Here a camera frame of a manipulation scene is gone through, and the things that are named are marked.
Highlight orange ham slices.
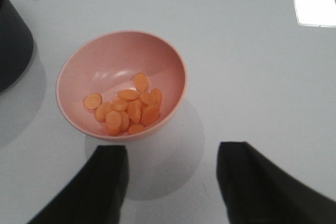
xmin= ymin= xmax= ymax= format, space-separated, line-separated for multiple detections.
xmin=84 ymin=73 xmax=163 ymax=136

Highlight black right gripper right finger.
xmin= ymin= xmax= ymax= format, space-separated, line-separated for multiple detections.
xmin=216 ymin=142 xmax=335 ymax=223

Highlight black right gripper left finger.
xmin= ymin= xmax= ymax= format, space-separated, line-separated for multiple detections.
xmin=30 ymin=145 xmax=129 ymax=223

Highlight pink bowl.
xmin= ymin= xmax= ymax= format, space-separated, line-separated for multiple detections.
xmin=56 ymin=30 xmax=188 ymax=142

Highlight dark blue saucepan purple handle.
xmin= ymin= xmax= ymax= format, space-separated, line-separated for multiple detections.
xmin=1 ymin=0 xmax=34 ymax=92

